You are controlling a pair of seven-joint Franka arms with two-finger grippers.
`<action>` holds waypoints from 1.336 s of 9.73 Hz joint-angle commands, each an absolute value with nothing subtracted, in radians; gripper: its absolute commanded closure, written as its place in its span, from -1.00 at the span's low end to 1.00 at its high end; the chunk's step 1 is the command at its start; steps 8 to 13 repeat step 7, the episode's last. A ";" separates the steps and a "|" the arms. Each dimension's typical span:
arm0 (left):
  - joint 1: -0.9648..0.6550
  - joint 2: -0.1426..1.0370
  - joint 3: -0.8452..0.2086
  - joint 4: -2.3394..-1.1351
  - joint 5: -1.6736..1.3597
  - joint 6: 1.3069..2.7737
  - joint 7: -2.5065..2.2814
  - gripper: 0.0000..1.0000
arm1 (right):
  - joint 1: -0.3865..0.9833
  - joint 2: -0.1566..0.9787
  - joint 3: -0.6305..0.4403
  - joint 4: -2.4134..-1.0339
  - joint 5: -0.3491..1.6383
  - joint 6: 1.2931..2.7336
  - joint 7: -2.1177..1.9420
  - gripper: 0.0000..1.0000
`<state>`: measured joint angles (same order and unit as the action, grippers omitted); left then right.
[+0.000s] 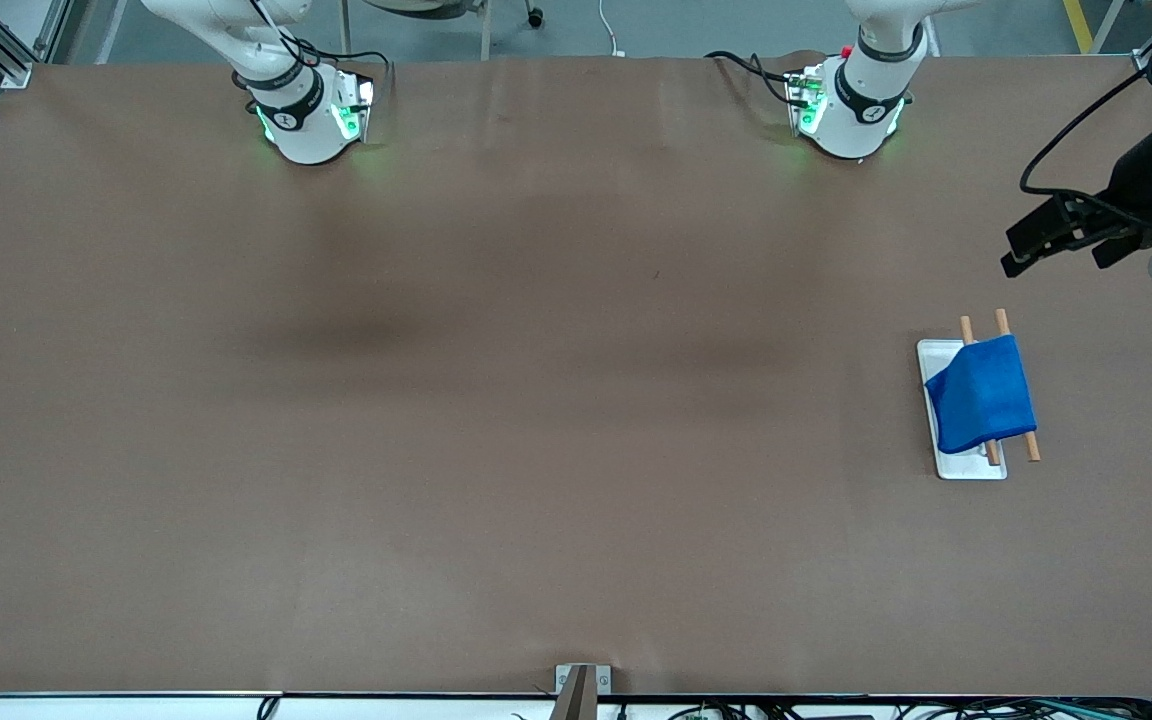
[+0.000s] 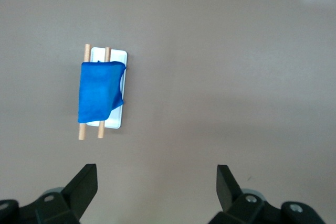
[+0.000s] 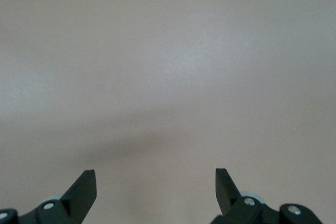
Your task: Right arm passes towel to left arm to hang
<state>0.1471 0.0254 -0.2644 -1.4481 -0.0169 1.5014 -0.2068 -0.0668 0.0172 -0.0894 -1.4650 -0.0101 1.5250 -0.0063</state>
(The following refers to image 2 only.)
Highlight blue microfibre towel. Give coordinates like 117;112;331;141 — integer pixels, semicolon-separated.
77;60;127;125

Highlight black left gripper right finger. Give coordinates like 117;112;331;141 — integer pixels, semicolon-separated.
208;165;327;224

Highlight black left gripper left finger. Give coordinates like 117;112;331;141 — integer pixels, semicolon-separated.
0;164;99;224

